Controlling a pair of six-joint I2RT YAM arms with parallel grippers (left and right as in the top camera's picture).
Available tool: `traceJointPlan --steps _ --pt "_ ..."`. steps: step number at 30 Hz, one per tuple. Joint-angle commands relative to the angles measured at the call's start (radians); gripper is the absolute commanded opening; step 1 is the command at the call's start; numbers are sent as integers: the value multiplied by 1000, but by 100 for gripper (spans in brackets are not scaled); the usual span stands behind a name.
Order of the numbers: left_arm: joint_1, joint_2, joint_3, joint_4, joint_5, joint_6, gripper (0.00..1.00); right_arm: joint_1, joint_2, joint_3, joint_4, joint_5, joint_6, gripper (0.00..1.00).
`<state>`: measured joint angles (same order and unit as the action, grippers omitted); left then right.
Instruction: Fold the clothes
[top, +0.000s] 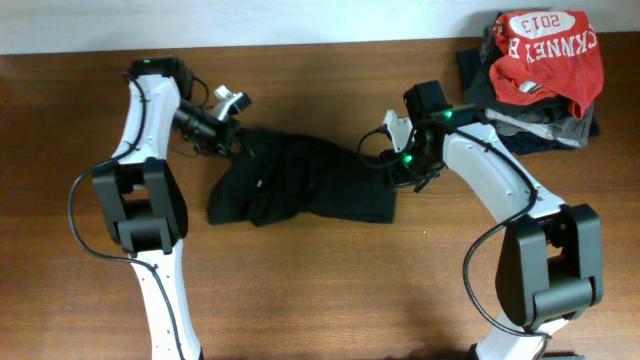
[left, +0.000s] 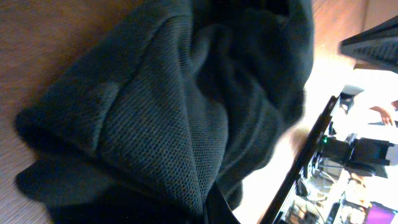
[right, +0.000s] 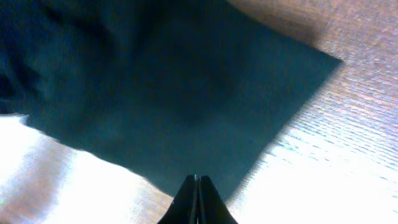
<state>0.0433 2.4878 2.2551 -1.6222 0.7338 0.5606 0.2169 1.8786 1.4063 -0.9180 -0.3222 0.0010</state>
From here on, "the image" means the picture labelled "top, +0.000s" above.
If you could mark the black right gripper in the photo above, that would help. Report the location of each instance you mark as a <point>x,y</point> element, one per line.
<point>398,177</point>

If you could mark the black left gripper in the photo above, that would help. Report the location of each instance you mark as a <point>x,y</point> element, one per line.
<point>221,145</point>

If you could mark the black t-shirt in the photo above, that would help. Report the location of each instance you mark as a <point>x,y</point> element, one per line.
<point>276,176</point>

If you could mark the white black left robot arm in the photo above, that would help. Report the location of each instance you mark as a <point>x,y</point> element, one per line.
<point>142,205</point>

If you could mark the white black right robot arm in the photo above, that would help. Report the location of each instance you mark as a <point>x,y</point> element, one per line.
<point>549,270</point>

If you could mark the dark navy folded garment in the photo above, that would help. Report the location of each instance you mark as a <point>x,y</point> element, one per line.
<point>474,66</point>

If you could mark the grey folded garment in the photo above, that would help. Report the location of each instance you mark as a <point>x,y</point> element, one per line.
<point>544,130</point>

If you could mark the red printed t-shirt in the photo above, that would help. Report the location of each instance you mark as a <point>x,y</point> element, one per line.
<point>544,54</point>

